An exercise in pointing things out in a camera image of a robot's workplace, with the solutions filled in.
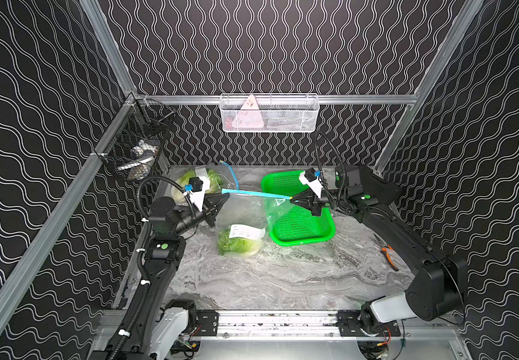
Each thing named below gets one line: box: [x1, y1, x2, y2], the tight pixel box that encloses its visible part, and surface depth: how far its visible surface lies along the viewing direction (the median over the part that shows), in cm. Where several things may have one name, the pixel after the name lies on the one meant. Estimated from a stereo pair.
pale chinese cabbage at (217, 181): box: [204, 168, 225, 195], surface depth 103 cm
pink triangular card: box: [231, 94, 264, 129], surface depth 91 cm
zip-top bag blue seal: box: [221, 188, 293, 200], surface depth 72 cm
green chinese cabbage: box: [216, 225, 264, 256], surface depth 82 cm
